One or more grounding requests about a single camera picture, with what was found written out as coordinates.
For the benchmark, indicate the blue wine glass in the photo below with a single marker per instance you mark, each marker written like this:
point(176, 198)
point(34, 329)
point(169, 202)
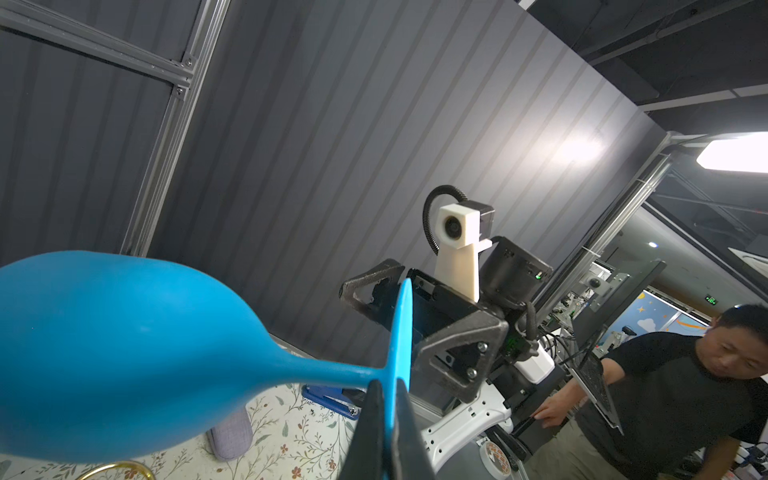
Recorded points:
point(108, 357)

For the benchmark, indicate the man in black shirt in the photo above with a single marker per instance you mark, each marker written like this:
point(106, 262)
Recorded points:
point(673, 394)

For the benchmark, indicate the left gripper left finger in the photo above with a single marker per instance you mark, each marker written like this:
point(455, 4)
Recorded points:
point(365, 456)

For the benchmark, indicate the blue stapler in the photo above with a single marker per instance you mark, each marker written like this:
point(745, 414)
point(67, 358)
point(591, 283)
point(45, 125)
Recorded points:
point(343, 401)

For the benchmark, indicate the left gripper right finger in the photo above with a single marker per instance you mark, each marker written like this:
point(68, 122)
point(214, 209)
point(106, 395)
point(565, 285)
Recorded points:
point(409, 459)

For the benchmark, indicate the grey oval case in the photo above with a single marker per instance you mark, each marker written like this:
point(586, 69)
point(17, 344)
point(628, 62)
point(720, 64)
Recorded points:
point(232, 438)

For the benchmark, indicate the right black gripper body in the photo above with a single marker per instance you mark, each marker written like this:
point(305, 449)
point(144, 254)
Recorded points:
point(436, 306)

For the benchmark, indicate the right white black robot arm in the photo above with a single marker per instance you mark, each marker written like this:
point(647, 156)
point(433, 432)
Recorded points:
point(508, 280)

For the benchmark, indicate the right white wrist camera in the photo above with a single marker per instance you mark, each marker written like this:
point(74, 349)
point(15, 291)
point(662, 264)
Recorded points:
point(463, 231)

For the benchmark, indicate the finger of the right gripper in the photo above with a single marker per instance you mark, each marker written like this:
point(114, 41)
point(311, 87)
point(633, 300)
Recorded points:
point(374, 293)
point(459, 356)

